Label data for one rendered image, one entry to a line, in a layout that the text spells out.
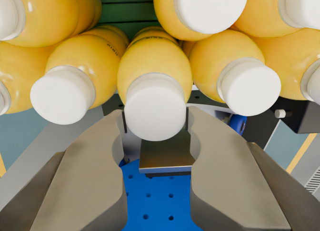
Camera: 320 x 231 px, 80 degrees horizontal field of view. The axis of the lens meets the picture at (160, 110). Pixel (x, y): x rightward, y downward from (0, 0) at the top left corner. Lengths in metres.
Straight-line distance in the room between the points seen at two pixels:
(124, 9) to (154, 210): 0.28
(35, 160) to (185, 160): 0.69
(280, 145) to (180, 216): 1.67
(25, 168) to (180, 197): 0.65
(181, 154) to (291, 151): 1.78
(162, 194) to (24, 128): 1.55
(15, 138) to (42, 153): 0.98
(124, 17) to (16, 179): 0.65
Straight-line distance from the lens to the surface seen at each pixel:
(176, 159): 0.24
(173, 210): 0.28
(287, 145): 1.94
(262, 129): 1.50
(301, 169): 2.22
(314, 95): 0.19
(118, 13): 0.32
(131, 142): 0.37
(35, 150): 0.91
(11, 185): 0.81
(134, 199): 0.29
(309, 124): 0.33
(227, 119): 0.33
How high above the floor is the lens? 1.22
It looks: 61 degrees down
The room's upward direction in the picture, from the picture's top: 176 degrees clockwise
